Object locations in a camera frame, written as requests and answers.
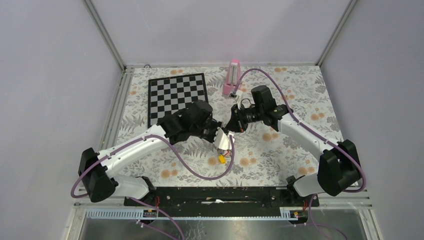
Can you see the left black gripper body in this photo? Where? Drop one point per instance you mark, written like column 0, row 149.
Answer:
column 206, row 131

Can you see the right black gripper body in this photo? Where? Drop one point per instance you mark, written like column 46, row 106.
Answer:
column 252, row 114

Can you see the keyring with coloured key tags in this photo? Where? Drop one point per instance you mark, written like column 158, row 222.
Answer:
column 223, row 156

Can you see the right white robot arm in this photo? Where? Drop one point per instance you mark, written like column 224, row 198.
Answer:
column 338, row 162

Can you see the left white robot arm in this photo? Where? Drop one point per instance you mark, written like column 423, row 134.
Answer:
column 99, row 172

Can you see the black white chessboard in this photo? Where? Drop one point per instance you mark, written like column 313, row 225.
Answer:
column 168, row 95

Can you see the floral table mat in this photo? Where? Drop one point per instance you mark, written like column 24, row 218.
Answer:
column 264, row 157

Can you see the pink metronome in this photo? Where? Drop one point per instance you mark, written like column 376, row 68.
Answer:
column 232, row 77

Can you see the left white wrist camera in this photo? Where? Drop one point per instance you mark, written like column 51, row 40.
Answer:
column 222, row 140

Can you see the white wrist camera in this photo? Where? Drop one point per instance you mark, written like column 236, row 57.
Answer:
column 237, row 95
column 222, row 140

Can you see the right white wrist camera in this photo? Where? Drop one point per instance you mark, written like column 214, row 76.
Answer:
column 237, row 95

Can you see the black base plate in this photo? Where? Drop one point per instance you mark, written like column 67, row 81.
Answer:
column 234, row 199

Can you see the grey slotted cable duct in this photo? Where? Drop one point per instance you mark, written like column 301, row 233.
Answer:
column 179, row 214

